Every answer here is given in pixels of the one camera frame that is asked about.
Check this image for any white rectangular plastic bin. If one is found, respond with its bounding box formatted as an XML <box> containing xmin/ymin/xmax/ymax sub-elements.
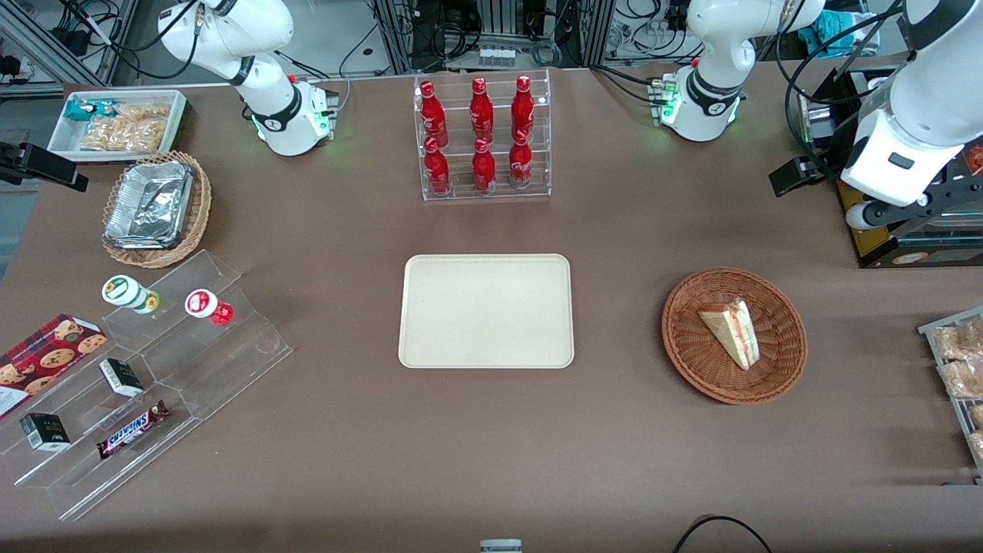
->
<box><xmin>46</xmin><ymin>88</ymin><xmax>189</xmax><ymax>164</ymax></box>

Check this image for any clear acrylic stepped stand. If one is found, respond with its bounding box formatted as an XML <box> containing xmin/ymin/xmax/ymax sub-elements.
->
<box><xmin>101</xmin><ymin>250</ymin><xmax>294</xmax><ymax>422</ymax></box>
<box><xmin>0</xmin><ymin>338</ymin><xmax>202</xmax><ymax>523</ymax></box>

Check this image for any silver aluminium foil tray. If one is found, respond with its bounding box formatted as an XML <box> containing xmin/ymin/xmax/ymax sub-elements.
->
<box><xmin>103</xmin><ymin>160</ymin><xmax>194</xmax><ymax>251</ymax></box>

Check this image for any Snickers chocolate bar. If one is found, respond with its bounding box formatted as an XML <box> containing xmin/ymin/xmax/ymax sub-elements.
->
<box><xmin>96</xmin><ymin>399</ymin><xmax>170</xmax><ymax>460</ymax></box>

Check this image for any light tan wicker basket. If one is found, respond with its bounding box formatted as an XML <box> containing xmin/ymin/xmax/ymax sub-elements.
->
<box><xmin>100</xmin><ymin>150</ymin><xmax>213</xmax><ymax>270</ymax></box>

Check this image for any small black carton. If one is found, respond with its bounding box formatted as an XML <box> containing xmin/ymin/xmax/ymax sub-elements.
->
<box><xmin>99</xmin><ymin>357</ymin><xmax>145</xmax><ymax>399</ymax></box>
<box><xmin>19</xmin><ymin>412</ymin><xmax>71</xmax><ymax>452</ymax></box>

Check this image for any clear acrylic bottle rack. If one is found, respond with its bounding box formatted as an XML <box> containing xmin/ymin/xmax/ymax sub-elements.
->
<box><xmin>413</xmin><ymin>69</ymin><xmax>552</xmax><ymax>203</ymax></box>

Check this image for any black cable loop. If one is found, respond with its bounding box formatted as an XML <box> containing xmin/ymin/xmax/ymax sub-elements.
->
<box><xmin>674</xmin><ymin>515</ymin><xmax>773</xmax><ymax>553</ymax></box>

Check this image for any black display case yellow panel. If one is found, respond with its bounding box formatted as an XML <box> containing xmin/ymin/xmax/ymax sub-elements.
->
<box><xmin>799</xmin><ymin>65</ymin><xmax>983</xmax><ymax>270</ymax></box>

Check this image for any black equipment rack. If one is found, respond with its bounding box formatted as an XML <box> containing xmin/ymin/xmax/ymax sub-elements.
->
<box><xmin>376</xmin><ymin>0</ymin><xmax>615</xmax><ymax>74</ymax></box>

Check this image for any green-lidded white cup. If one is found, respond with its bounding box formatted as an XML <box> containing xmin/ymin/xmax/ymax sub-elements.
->
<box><xmin>102</xmin><ymin>274</ymin><xmax>161</xmax><ymax>316</ymax></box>

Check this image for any teal cloth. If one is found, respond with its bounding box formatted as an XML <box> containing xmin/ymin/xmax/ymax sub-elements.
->
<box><xmin>799</xmin><ymin>9</ymin><xmax>880</xmax><ymax>56</ymax></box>

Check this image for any triangle sandwich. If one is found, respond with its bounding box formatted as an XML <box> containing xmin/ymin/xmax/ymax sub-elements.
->
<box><xmin>697</xmin><ymin>298</ymin><xmax>761</xmax><ymax>372</ymax></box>

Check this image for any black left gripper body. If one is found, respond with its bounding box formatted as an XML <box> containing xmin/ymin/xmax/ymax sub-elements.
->
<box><xmin>891</xmin><ymin>165</ymin><xmax>983</xmax><ymax>231</ymax></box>

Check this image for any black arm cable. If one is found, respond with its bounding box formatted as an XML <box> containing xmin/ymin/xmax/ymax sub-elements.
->
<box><xmin>774</xmin><ymin>0</ymin><xmax>907</xmax><ymax>181</ymax></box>

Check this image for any aluminium frame post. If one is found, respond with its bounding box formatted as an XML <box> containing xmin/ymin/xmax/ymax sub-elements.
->
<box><xmin>0</xmin><ymin>0</ymin><xmax>139</xmax><ymax>89</ymax></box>

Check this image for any red-lidded cup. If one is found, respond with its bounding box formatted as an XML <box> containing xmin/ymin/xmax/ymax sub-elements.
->
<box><xmin>184</xmin><ymin>289</ymin><xmax>235</xmax><ymax>327</ymax></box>

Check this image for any grey rectangular tray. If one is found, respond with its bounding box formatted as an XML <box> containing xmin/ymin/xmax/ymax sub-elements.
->
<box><xmin>918</xmin><ymin>306</ymin><xmax>983</xmax><ymax>486</ymax></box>

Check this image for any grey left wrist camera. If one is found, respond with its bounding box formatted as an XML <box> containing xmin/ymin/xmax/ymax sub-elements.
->
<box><xmin>845</xmin><ymin>201</ymin><xmax>895</xmax><ymax>231</ymax></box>

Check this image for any brown round wicker basket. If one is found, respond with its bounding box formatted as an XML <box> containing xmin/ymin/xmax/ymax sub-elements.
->
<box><xmin>661</xmin><ymin>267</ymin><xmax>808</xmax><ymax>406</ymax></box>

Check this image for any red tartan cookie box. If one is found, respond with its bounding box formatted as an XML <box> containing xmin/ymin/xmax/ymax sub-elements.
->
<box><xmin>0</xmin><ymin>313</ymin><xmax>108</xmax><ymax>422</ymax></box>

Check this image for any red Coca-Cola bottle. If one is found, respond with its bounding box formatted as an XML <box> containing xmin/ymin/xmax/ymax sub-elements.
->
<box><xmin>509</xmin><ymin>129</ymin><xmax>534</xmax><ymax>189</ymax></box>
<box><xmin>472</xmin><ymin>137</ymin><xmax>497</xmax><ymax>193</ymax></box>
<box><xmin>424</xmin><ymin>137</ymin><xmax>452</xmax><ymax>195</ymax></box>
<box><xmin>469</xmin><ymin>77</ymin><xmax>495</xmax><ymax>143</ymax></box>
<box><xmin>419</xmin><ymin>79</ymin><xmax>450</xmax><ymax>148</ymax></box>
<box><xmin>511</xmin><ymin>75</ymin><xmax>535</xmax><ymax>141</ymax></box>

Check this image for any teal snack packet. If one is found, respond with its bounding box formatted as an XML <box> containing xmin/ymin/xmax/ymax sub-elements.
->
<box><xmin>64</xmin><ymin>98</ymin><xmax>116</xmax><ymax>122</ymax></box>

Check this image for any cream plastic tray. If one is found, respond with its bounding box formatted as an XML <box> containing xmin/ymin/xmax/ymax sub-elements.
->
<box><xmin>398</xmin><ymin>253</ymin><xmax>575</xmax><ymax>370</ymax></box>

